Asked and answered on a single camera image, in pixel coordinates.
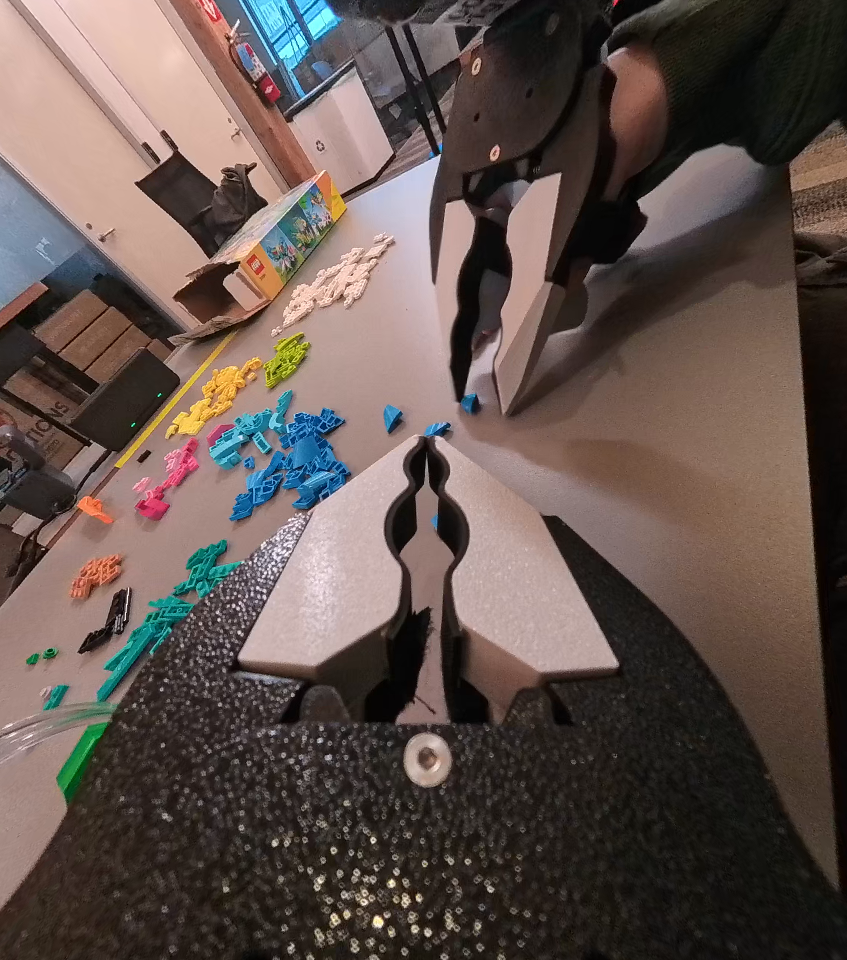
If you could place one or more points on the orange lego piece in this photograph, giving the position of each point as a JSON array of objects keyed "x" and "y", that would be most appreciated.
[{"x": 95, "y": 510}]

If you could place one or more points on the dark bag on chair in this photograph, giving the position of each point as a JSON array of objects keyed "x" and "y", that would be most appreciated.
[{"x": 232, "y": 202}]

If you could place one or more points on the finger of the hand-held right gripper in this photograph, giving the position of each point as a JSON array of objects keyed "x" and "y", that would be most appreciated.
[
  {"x": 528, "y": 300},
  {"x": 450, "y": 247}
]

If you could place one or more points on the red printed cardboard box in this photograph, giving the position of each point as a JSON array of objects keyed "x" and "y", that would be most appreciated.
[{"x": 33, "y": 427}]

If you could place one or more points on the person's right forearm green sleeve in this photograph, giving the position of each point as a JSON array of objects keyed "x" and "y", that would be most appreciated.
[{"x": 768, "y": 67}]

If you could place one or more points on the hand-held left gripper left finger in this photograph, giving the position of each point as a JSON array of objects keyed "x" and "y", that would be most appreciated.
[{"x": 333, "y": 577}]

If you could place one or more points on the pile of light blue lego bricks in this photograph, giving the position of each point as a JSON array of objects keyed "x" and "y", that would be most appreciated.
[{"x": 247, "y": 439}]

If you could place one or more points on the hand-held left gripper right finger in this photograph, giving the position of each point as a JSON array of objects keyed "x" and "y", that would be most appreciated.
[{"x": 521, "y": 592}]

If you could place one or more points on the torn brown cardboard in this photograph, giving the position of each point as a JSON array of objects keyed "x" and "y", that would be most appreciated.
[{"x": 206, "y": 296}]

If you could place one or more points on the black device with green light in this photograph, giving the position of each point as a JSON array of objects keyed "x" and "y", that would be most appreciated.
[{"x": 123, "y": 401}]

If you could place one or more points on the large green lego brick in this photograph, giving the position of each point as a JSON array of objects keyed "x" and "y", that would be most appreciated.
[{"x": 82, "y": 761}]

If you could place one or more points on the black office chair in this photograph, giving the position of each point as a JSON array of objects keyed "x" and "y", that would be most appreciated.
[{"x": 172, "y": 195}]

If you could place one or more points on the pile of yellow lego bricks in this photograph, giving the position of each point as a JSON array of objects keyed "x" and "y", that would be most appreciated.
[{"x": 217, "y": 394}]

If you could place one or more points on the cluster of black lego pieces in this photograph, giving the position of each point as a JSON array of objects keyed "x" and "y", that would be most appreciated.
[{"x": 108, "y": 619}]

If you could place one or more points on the white recycling bin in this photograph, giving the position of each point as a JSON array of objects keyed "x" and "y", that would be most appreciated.
[{"x": 345, "y": 135}]

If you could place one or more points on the pile of white lego bricks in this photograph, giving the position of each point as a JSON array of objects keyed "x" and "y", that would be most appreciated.
[{"x": 337, "y": 281}]

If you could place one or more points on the colourful lego set box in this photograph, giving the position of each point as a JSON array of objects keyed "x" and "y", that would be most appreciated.
[{"x": 296, "y": 229}]

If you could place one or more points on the pile of pink lego bricks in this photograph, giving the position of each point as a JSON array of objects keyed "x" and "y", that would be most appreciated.
[{"x": 168, "y": 480}]

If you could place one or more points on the grey camera device on stand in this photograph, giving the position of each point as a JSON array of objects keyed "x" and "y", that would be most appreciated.
[{"x": 37, "y": 484}]

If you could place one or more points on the yellow tape strip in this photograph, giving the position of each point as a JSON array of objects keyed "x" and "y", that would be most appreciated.
[{"x": 176, "y": 401}]

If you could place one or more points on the stack of brown cardboard boxes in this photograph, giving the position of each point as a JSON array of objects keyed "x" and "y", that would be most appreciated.
[{"x": 86, "y": 330}]

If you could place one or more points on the blue curved lego brick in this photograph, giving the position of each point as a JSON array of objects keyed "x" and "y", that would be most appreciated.
[
  {"x": 437, "y": 429},
  {"x": 393, "y": 418},
  {"x": 471, "y": 403}
]

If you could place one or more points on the pile of teal lego bricks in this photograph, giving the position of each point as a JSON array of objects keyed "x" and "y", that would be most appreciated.
[{"x": 161, "y": 615}]

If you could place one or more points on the single teal lego brick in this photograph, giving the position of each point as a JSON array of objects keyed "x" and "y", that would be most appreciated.
[{"x": 56, "y": 697}]

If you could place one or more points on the red fire extinguisher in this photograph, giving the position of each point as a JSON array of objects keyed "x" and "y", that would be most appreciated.
[{"x": 249, "y": 64}]

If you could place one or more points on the pile of lime lego bricks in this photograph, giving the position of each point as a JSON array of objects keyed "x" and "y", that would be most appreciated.
[{"x": 287, "y": 360}]

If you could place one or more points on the person's right hand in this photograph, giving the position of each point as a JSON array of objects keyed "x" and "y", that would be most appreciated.
[{"x": 637, "y": 120}]

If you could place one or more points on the pile of salmon lego bricks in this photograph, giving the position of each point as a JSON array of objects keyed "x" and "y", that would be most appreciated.
[{"x": 97, "y": 576}]

